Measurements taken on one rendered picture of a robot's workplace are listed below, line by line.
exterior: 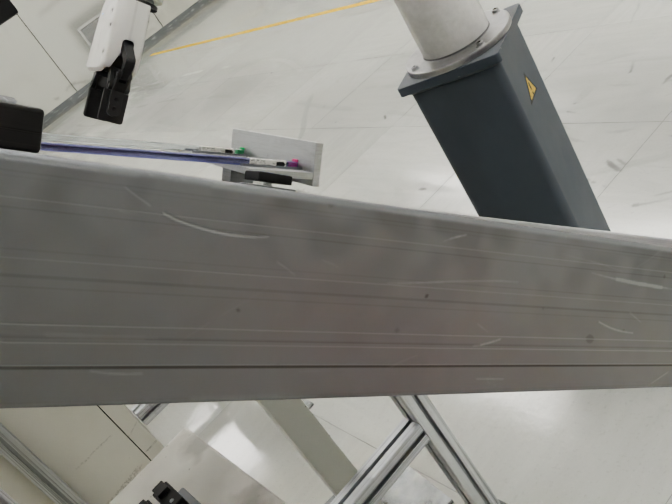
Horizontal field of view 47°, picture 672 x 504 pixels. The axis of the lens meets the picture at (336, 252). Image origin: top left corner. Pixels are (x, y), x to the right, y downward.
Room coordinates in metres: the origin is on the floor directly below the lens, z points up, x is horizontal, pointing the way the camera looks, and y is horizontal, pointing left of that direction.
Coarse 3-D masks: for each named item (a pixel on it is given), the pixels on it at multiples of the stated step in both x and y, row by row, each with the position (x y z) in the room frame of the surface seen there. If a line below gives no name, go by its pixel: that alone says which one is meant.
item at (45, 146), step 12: (48, 144) 1.05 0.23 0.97; (60, 144) 1.06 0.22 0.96; (72, 144) 1.06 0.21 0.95; (132, 156) 1.07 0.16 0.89; (144, 156) 1.08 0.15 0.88; (156, 156) 1.08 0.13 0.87; (168, 156) 1.09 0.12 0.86; (180, 156) 1.09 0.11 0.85; (192, 156) 1.09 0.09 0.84; (204, 156) 1.10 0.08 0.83; (216, 156) 1.10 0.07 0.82; (228, 156) 1.11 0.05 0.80
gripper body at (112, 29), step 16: (112, 0) 1.09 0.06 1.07; (128, 0) 1.07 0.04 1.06; (144, 0) 1.09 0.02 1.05; (112, 16) 1.07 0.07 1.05; (128, 16) 1.06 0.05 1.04; (144, 16) 1.07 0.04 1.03; (96, 32) 1.12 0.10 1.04; (112, 32) 1.06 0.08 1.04; (128, 32) 1.06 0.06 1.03; (144, 32) 1.07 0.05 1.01; (96, 48) 1.09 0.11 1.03; (112, 48) 1.05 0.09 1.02; (96, 64) 1.07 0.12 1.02
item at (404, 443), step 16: (400, 432) 0.97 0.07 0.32; (416, 432) 0.95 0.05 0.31; (384, 448) 0.95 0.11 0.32; (400, 448) 0.94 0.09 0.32; (416, 448) 0.94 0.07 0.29; (368, 464) 0.94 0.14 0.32; (384, 464) 0.92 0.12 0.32; (400, 464) 0.93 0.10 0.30; (352, 480) 0.93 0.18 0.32; (368, 480) 0.91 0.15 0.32; (384, 480) 0.92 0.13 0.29; (160, 496) 0.66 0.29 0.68; (176, 496) 0.65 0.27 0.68; (192, 496) 0.67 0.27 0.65; (336, 496) 0.92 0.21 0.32; (352, 496) 0.90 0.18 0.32; (368, 496) 0.90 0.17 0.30
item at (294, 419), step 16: (256, 400) 1.17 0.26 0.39; (272, 400) 1.14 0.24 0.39; (288, 400) 1.15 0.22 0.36; (272, 416) 1.14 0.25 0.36; (288, 416) 1.14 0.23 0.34; (304, 416) 1.15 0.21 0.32; (288, 432) 1.14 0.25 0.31; (304, 432) 1.14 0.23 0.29; (320, 432) 1.15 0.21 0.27; (304, 448) 1.14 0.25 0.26; (320, 448) 1.15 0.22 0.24; (336, 448) 1.15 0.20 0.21; (320, 464) 1.14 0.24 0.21; (336, 464) 1.15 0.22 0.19; (352, 464) 1.15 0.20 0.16; (336, 480) 1.14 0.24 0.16; (400, 480) 1.21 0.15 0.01; (416, 480) 1.18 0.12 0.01; (384, 496) 1.20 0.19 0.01; (400, 496) 1.17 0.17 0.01; (416, 496) 1.15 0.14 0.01; (432, 496) 1.12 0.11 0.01
